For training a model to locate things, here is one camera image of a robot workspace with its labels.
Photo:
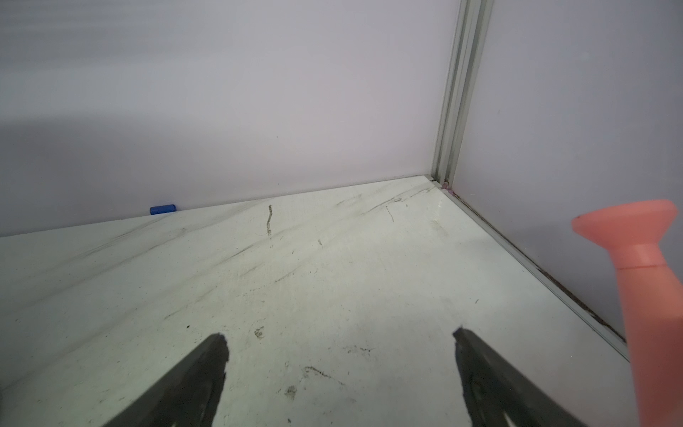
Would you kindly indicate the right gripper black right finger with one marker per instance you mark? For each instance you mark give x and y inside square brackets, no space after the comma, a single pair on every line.
[497,394]

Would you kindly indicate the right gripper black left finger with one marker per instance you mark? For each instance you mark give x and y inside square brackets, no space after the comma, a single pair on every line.
[187,395]

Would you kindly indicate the small blue clip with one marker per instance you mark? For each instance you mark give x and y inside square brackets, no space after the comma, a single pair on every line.
[161,210]

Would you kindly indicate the pink plastic watering can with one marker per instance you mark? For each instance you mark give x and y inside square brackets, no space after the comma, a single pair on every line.
[651,299]

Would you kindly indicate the aluminium frame corner post right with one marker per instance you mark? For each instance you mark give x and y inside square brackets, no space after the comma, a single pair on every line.
[470,34]

